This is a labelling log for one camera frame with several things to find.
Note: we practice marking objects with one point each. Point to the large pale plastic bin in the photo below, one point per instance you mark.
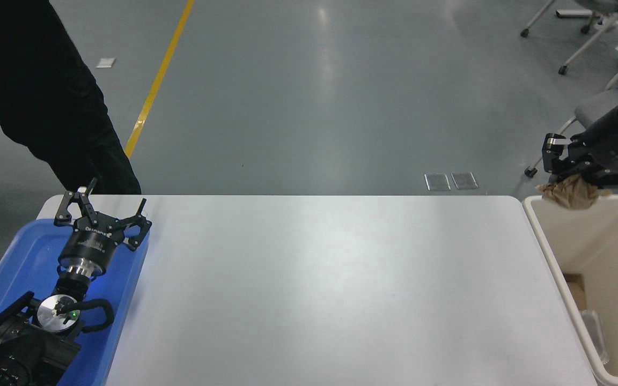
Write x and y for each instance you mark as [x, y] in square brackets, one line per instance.
[598, 252]

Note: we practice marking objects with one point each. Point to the metal floor plate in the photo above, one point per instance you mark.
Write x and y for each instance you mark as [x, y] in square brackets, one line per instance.
[438, 181]
[464, 180]

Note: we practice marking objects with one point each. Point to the brown cardboard piece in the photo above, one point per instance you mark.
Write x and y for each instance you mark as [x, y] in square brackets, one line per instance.
[574, 292]

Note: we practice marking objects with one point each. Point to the tan paper ball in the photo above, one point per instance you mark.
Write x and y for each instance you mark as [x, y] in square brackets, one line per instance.
[572, 195]

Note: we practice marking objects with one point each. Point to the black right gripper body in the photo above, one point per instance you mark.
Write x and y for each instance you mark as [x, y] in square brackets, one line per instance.
[607, 142]

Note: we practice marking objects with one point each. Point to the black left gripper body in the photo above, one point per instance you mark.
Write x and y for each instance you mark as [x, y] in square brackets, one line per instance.
[92, 244]

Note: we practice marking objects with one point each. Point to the grey seat office chair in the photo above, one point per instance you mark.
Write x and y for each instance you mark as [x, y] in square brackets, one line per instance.
[598, 104]

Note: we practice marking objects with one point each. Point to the person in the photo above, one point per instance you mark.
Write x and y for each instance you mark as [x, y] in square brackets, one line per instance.
[35, 80]

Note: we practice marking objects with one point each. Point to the blue plastic tray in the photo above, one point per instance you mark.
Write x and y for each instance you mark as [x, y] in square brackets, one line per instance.
[14, 257]

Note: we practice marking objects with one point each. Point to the clear foil tray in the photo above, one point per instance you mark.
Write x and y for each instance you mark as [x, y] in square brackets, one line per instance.
[594, 335]

